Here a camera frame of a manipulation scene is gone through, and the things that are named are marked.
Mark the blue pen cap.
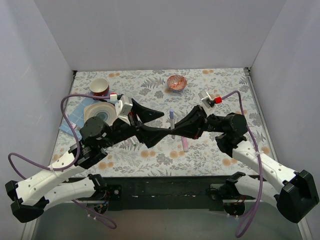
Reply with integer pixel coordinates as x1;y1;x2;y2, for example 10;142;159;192
169;109;174;120

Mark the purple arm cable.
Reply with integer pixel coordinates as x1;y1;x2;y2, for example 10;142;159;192
216;90;265;238
7;92;118;230

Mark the red ceramic mug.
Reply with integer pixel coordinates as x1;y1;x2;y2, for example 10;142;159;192
89;78;110;96

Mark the white pen with green tip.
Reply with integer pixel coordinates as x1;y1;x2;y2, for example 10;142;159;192
130;137;137;146

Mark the blue checked cloth napkin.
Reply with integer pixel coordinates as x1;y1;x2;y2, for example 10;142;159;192
67;97;102;139

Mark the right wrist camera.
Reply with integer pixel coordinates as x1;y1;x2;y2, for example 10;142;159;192
198;90;215;116

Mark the pink highlighter pen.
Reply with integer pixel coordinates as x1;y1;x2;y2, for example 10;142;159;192
181;136;189;152

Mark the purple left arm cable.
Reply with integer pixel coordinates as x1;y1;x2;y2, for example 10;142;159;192
7;92;118;230

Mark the beige plate with blue rings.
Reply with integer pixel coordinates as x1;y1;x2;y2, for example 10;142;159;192
83;102;117;126

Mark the floral tablecloth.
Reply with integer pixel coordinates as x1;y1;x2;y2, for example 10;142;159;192
66;68;275;177

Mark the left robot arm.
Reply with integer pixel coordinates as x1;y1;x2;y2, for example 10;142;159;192
5;95;172;223

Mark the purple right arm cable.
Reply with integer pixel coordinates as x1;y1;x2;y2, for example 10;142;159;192
216;90;265;238

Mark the orange patterned bowl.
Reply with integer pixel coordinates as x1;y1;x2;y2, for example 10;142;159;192
166;75;188;92

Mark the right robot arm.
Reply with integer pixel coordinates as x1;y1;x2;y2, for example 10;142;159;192
171;105;320;223

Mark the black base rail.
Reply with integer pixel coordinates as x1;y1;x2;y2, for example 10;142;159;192
44;174;286;212

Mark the white pen with blue tip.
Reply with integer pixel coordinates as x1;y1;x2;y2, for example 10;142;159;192
169;119;175;130

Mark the black handled fork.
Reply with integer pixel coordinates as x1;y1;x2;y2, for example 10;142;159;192
70;122;81;130

